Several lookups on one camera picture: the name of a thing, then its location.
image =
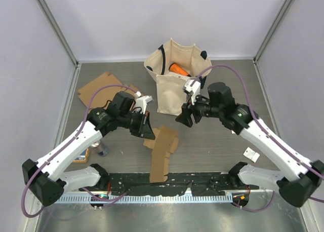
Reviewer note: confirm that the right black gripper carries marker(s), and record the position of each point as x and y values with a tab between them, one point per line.
185	117

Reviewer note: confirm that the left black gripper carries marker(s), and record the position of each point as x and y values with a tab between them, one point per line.
145	129

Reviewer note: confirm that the brown cardboard box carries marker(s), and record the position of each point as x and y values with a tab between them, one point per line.
163	146

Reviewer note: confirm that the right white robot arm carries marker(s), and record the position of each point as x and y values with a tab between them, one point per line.
297	178

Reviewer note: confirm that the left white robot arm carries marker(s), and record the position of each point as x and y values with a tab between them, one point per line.
47	179

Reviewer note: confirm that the yellow blue snack box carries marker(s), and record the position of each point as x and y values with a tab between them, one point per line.
83	157

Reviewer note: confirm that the beige canvas tote bag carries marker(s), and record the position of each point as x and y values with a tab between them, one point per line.
170	95

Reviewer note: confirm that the silver blue drink can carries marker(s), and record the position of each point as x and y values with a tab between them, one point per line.
99	148

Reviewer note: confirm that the orange bottle in bag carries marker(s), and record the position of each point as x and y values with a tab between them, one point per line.
175	68

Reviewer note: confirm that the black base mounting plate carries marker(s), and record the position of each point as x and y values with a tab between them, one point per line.
176	184

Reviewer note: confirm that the flat cardboard sheet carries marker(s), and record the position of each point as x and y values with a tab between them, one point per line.
100	100

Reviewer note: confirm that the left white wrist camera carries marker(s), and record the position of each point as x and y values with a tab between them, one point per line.
141	103

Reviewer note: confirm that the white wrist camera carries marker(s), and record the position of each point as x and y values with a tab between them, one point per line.
141	103
192	89

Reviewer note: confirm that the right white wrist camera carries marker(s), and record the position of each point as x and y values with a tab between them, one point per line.
192	89

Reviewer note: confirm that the slotted cable duct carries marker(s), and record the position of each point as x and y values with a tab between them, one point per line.
83	198

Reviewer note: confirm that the left aluminium frame post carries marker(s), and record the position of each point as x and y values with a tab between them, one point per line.
57	30

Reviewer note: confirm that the aluminium frame post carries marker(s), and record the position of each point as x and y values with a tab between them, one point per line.
57	30
273	28

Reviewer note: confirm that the right aluminium frame post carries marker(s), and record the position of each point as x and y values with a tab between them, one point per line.
273	28

